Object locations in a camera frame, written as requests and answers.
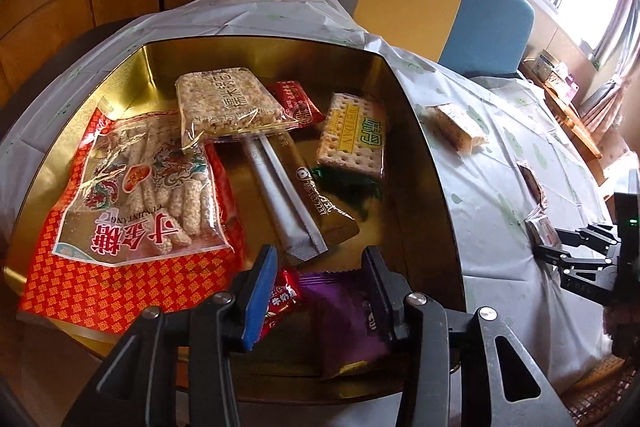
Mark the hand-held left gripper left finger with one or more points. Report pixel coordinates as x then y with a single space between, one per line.
260 297

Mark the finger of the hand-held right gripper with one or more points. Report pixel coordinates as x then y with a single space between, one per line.
580 274
585 237

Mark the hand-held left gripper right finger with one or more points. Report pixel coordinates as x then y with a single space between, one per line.
376 294

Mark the red candy wrapper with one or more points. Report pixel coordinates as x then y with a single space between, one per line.
282 302

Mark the pink floral snack packet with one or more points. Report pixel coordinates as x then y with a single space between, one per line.
540 229

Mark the purple snack packet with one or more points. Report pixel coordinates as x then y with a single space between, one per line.
345 332

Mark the yellow green cracker packet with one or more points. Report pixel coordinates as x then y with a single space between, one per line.
350 137

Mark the dark red patterned packet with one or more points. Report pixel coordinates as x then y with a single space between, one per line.
297 102

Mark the clear puffed rice packet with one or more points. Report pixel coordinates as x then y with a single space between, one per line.
225 99

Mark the gold tin box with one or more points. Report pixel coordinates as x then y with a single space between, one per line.
150 57

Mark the white snack packet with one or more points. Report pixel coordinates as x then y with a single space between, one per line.
532 187

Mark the grey stick sachet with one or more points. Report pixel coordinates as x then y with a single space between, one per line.
285 212

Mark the brown stick sachet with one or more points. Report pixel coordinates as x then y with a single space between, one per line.
320 202

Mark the cloud-print plastic tablecloth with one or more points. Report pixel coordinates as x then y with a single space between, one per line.
480 207

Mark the wooden side table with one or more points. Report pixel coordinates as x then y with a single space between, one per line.
575 127

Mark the woven chair seat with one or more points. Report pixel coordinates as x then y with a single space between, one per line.
600 387

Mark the beige curtain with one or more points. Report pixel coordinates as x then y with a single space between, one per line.
610 107

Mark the red orange snack bag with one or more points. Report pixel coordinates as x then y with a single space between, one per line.
125 287

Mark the small purple box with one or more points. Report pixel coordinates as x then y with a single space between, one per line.
572 91

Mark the brown-label rice cake packet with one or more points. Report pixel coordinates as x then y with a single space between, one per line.
457 127

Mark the green cardboard box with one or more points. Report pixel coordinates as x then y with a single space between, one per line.
542 62

